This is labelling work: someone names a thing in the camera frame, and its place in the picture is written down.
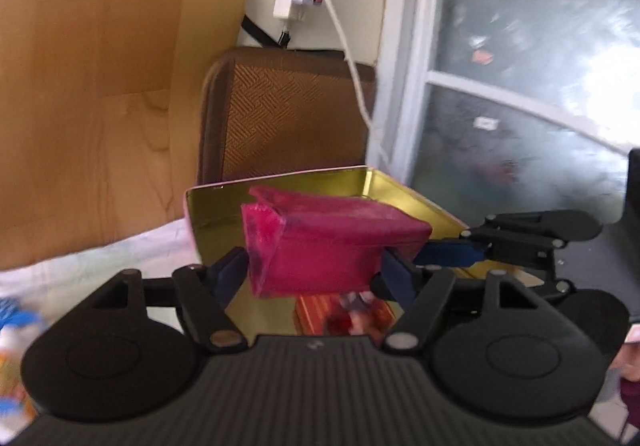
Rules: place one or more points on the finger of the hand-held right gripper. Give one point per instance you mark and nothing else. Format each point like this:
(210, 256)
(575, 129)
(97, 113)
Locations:
(450, 256)
(557, 271)

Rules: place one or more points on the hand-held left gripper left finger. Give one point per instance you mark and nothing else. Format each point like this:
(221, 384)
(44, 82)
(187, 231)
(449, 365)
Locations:
(231, 276)

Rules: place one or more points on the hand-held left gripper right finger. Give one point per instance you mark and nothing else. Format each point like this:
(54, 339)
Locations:
(397, 276)

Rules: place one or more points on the pink biscuit tin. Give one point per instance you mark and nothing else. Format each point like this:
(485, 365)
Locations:
(220, 211)

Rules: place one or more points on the magenta pouch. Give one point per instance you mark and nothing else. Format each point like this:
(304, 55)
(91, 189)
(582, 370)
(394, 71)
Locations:
(325, 251)

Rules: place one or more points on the person's right hand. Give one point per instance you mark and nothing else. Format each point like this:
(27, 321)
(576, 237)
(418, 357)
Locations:
(631, 356)

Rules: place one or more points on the red orange packet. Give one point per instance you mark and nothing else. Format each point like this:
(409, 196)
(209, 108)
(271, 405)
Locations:
(320, 313)

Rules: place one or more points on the white sticker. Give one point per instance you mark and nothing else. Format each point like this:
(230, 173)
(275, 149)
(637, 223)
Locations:
(485, 123)

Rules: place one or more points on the white frosted glass door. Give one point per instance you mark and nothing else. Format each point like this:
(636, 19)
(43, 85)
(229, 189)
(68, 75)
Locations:
(525, 75)

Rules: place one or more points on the pink sticker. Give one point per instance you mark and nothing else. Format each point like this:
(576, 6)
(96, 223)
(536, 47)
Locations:
(483, 57)

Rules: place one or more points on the colourful printed packet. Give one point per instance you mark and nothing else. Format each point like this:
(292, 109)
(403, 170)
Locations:
(15, 341)

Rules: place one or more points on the wooden headboard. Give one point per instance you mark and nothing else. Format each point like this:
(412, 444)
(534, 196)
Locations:
(100, 75)

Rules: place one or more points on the white charger plug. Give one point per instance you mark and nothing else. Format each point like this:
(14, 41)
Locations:
(286, 3)

